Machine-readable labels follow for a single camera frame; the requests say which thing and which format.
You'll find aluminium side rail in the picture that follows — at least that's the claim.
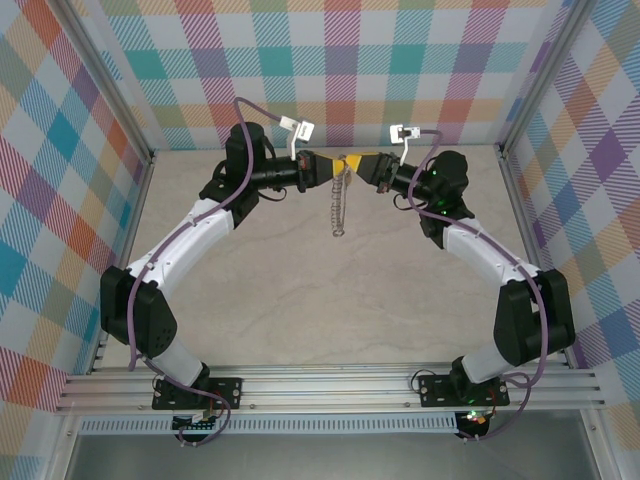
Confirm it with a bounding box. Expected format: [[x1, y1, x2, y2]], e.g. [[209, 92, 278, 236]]
[[498, 144, 575, 370], [85, 149, 157, 376]]

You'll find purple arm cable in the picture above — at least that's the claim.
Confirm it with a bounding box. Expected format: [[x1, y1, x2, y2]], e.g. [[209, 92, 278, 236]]
[[407, 129, 547, 444], [127, 96, 301, 447]]

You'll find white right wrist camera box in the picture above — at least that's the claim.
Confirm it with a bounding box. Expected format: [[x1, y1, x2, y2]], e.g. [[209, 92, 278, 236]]
[[388, 123, 421, 166]]

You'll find grey metal panel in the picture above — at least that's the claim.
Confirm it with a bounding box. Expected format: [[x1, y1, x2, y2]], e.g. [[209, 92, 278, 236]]
[[64, 432, 601, 480]]

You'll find aluminium mounting rail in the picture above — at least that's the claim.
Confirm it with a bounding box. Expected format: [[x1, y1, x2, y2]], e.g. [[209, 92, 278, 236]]
[[55, 363, 607, 414]]

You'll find aluminium frame post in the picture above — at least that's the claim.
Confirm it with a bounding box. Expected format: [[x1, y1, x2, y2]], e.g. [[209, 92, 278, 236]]
[[52, 0, 157, 166], [498, 0, 600, 157]]

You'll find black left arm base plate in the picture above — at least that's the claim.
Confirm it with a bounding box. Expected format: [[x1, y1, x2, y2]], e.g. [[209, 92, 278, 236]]
[[152, 377, 245, 412]]

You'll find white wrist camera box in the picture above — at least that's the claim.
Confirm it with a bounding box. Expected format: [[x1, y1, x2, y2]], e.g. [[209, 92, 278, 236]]
[[388, 123, 421, 166], [279, 115, 317, 159]]

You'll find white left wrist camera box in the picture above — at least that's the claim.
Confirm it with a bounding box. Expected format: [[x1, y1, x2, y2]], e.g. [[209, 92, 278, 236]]
[[279, 115, 317, 159]]

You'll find slotted white cable duct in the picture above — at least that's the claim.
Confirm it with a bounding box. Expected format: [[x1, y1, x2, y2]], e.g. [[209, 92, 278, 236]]
[[78, 412, 459, 435]]

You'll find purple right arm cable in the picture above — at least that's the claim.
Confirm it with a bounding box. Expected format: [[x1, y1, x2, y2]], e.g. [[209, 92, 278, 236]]
[[407, 129, 547, 444]]

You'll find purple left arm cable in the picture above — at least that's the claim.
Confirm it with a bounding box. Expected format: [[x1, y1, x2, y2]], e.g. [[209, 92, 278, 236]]
[[127, 96, 301, 447]]

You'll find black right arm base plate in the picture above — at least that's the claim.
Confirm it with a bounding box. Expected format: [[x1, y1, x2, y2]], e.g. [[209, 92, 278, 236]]
[[417, 372, 511, 409]]

